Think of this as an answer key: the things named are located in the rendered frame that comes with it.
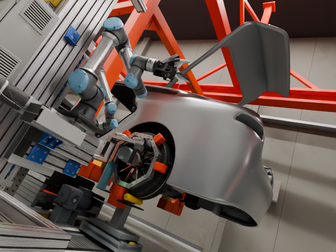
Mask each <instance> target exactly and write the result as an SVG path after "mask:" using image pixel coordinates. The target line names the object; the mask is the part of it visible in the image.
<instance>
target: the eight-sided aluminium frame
mask: <svg viewBox="0 0 336 252"><path fill-rule="evenodd" d="M138 136H140V137H145V138H146V139H149V141H150V142H151V146H152V148H153V151H154V154H155V155H154V157H153V160H152V162H151V164H150V167H149V169H148V171H147V174H145V175H144V176H142V177H140V178H138V179H137V180H135V181H133V182H131V183H130V184H129V183H126V182H124V181H121V180H118V176H117V171H116V168H115V170H114V172H113V174H112V176H111V181H112V182H113V183H114V182H115V183H116V184H118V185H120V186H123V187H125V188H127V189H129V190H134V189H135V188H137V187H139V186H141V185H142V184H144V183H146V182H148V181H150V180H151V179H153V177H154V174H155V172H156V170H154V169H153V168H154V165H155V163H156V162H158V163H159V162H160V160H161V157H162V155H161V152H160V150H159V147H158V145H157V144H156V143H155V141H154V140H153V138H154V137H153V136H152V135H148V134H144V133H139V132H134V133H132V134H131V135H129V136H128V137H130V138H131V139H133V137H138ZM127 144H129V142H126V141H122V140H121V141H119V142H118V143H117V144H116V146H115V149H114V151H113V153H112V155H111V157H110V159H109V160H108V161H110V162H113V163H115V162H116V160H117V158H118V152H119V150H120V149H121V148H122V147H124V146H126V145H127Z"/></svg>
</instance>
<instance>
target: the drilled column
mask: <svg viewBox="0 0 336 252"><path fill-rule="evenodd" d="M28 172H29V169H27V168H25V167H21V168H20V170H19V171H18V173H17V174H16V176H15V178H14V179H13V180H12V181H13V183H12V185H11V187H7V186H3V185H0V189H1V190H3V191H4V192H6V193H7V194H9V195H10V196H12V197H13V196H14V195H15V193H16V191H17V190H18V188H19V186H20V185H21V183H22V181H23V180H24V178H25V177H26V175H27V173H28Z"/></svg>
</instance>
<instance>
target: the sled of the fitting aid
mask: <svg viewBox="0 0 336 252"><path fill-rule="evenodd" d="M79 229H80V230H82V231H83V232H85V233H86V234H88V235H90V236H91V237H93V238H94V239H96V240H97V241H99V242H100V243H102V244H104V245H105V246H107V247H108V248H110V249H111V250H112V251H114V252H141V251H142V248H143V245H142V244H140V243H138V242H136V241H131V240H124V239H118V238H117V237H115V236H113V235H112V234H110V233H108V232H107V231H105V230H103V229H102V228H100V227H98V226H97V225H95V224H93V223H91V222H90V221H86V220H82V222H81V224H80V226H79Z"/></svg>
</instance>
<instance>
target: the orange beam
mask: <svg viewBox="0 0 336 252"><path fill-rule="evenodd" d="M134 9H135V7H134V6H133V4H132V2H131V1H130V0H129V1H125V2H120V3H116V5H115V6H114V8H113V9H112V11H111V12H110V14H109V16H108V17H112V16H118V15H124V14H130V13H132V12H133V10H134Z"/></svg>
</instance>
